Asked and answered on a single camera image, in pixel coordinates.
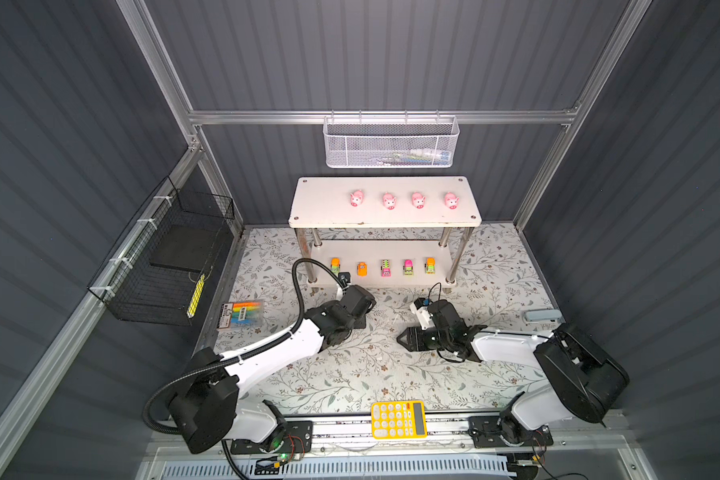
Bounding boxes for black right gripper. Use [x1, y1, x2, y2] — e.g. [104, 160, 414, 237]
[395, 325, 451, 351]

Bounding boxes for green orange mixer truck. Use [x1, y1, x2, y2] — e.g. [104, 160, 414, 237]
[330, 257, 341, 275]

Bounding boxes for pink green toy truck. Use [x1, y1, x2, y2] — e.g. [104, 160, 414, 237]
[381, 259, 391, 277]

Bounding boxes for green orange toy truck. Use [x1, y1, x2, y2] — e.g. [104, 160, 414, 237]
[425, 257, 436, 275]

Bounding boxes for green pink mixer truck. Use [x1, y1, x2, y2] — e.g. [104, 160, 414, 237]
[403, 259, 414, 276]

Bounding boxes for pink pig toy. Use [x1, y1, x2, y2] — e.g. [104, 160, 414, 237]
[411, 192, 426, 209]
[444, 192, 460, 210]
[350, 190, 364, 207]
[382, 193, 397, 210]

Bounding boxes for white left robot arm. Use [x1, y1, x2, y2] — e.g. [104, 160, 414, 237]
[166, 285, 376, 454]

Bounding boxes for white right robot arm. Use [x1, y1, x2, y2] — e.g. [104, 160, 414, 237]
[396, 297, 630, 447]

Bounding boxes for white two-tier shelf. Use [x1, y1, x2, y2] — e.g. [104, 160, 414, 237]
[289, 176, 482, 288]

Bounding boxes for light blue case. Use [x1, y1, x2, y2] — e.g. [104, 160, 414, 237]
[523, 309, 563, 323]

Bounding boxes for yellow calculator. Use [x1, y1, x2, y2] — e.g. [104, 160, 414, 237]
[371, 400, 428, 440]

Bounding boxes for colourful marker pack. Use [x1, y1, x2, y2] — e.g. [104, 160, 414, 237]
[217, 301, 264, 330]

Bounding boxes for yellow green highlighter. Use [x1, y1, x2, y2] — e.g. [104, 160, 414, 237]
[186, 274, 206, 319]

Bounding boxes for pens in white basket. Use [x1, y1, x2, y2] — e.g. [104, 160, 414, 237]
[373, 149, 453, 168]

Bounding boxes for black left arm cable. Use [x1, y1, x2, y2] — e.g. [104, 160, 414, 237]
[142, 258, 343, 436]

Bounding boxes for white wire wall basket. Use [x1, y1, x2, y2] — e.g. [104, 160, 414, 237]
[322, 114, 460, 169]

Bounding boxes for black wire wall basket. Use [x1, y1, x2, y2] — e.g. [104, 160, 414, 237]
[88, 179, 238, 326]

